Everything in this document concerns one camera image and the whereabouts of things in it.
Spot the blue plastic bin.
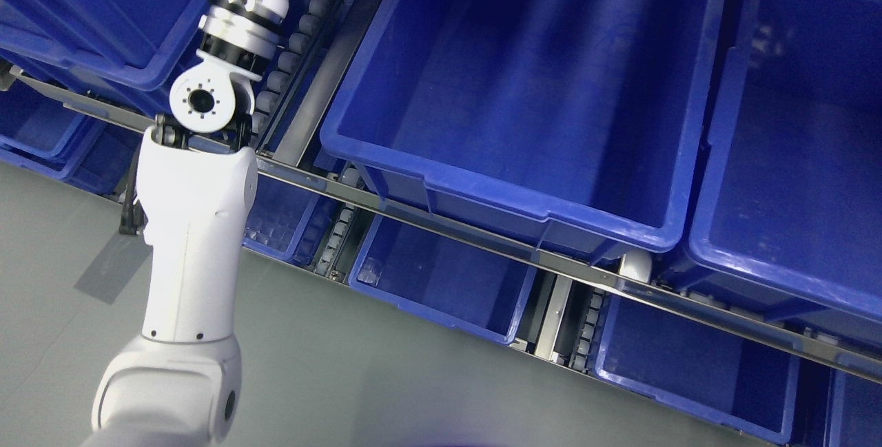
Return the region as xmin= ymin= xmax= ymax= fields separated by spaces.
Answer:
xmin=1 ymin=0 xmax=207 ymax=90
xmin=319 ymin=0 xmax=724 ymax=262

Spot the blue lower bin right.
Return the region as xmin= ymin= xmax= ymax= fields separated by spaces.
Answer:
xmin=592 ymin=295 xmax=800 ymax=444

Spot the blue plastic bin right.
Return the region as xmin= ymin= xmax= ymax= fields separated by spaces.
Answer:
xmin=319 ymin=0 xmax=724 ymax=262

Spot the blue plastic bin middle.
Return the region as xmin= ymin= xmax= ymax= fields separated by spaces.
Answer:
xmin=1 ymin=0 xmax=207 ymax=90

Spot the metal shelf rack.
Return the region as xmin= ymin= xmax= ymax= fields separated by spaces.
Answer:
xmin=0 ymin=0 xmax=882 ymax=386

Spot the blue bin far right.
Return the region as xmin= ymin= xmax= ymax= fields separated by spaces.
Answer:
xmin=686 ymin=0 xmax=881 ymax=321

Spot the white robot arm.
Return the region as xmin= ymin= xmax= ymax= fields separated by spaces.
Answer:
xmin=84 ymin=0 xmax=289 ymax=446

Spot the blue lower bin middle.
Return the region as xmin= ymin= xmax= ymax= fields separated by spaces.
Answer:
xmin=347 ymin=216 xmax=537 ymax=344

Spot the blue lower bin left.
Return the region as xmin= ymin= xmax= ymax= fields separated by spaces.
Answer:
xmin=243 ymin=174 xmax=334 ymax=266

